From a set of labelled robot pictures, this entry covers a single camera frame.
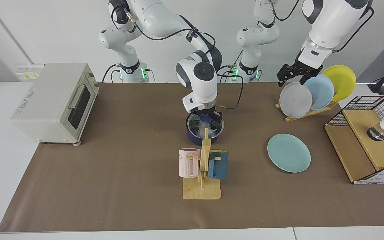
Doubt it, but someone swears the glass lid with blue knob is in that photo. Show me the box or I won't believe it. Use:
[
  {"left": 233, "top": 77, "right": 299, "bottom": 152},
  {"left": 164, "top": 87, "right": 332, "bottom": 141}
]
[{"left": 187, "top": 113, "right": 225, "bottom": 138}]

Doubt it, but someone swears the light blue plate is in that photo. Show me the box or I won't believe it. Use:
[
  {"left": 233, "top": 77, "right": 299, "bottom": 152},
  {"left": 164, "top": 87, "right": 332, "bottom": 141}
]
[{"left": 304, "top": 73, "right": 335, "bottom": 110}]

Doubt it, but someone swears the grey plate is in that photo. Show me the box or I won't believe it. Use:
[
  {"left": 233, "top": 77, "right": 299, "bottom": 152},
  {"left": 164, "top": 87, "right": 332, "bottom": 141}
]
[{"left": 279, "top": 82, "right": 313, "bottom": 119}]

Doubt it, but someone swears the wooden plate rack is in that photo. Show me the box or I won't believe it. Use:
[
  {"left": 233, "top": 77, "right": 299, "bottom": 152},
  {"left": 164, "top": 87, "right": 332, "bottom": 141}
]
[{"left": 275, "top": 101, "right": 339, "bottom": 122}]

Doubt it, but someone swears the yellow plate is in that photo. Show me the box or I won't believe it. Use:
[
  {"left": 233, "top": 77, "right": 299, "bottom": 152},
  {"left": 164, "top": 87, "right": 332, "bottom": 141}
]
[{"left": 322, "top": 65, "right": 357, "bottom": 102}]

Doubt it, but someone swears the pale green plate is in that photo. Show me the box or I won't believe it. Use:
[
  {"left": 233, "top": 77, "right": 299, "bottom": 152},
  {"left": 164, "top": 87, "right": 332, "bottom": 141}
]
[{"left": 267, "top": 133, "right": 311, "bottom": 173}]

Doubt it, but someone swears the dark teal mug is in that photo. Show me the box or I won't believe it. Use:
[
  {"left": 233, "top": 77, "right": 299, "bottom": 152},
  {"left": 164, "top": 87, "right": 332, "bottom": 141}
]
[{"left": 207, "top": 150, "right": 229, "bottom": 180}]

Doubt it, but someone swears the pink mug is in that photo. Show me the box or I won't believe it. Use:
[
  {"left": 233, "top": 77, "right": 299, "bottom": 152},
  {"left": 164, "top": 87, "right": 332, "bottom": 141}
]
[{"left": 178, "top": 148, "right": 201, "bottom": 178}]

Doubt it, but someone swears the wooden cup stand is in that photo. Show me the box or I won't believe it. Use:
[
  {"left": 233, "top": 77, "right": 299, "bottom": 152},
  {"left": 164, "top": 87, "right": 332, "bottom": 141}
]
[{"left": 182, "top": 128, "right": 222, "bottom": 200}]

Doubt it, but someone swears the brown table cloth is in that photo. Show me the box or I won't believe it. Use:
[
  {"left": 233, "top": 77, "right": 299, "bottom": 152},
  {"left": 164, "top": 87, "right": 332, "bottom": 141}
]
[{"left": 0, "top": 82, "right": 384, "bottom": 233}]

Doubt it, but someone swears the pale toaster oven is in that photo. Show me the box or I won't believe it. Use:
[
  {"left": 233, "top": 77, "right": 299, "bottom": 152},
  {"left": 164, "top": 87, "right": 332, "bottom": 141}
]
[{"left": 10, "top": 63, "right": 100, "bottom": 146}]

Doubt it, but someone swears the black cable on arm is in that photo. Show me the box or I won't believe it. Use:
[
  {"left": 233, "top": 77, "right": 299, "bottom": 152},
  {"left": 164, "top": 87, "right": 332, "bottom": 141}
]
[
  {"left": 110, "top": 5, "right": 244, "bottom": 110},
  {"left": 274, "top": 0, "right": 375, "bottom": 53}
]

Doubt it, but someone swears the dark pot with blue handle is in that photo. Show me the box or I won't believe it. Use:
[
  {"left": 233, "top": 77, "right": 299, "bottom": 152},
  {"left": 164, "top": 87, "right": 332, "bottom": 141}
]
[{"left": 187, "top": 113, "right": 225, "bottom": 146}]

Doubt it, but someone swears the black base cable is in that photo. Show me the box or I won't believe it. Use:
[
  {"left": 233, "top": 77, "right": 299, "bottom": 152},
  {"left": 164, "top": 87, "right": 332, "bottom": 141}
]
[
  {"left": 102, "top": 64, "right": 122, "bottom": 83},
  {"left": 211, "top": 50, "right": 236, "bottom": 83}
]

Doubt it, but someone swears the wire basket with wooden floor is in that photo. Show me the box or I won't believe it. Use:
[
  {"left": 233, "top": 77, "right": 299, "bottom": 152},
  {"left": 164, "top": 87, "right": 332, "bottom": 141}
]
[{"left": 324, "top": 95, "right": 384, "bottom": 185}]

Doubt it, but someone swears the white wall socket strip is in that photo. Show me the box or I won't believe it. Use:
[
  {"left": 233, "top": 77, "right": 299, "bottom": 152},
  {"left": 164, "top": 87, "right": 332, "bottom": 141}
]
[{"left": 15, "top": 63, "right": 44, "bottom": 80}]

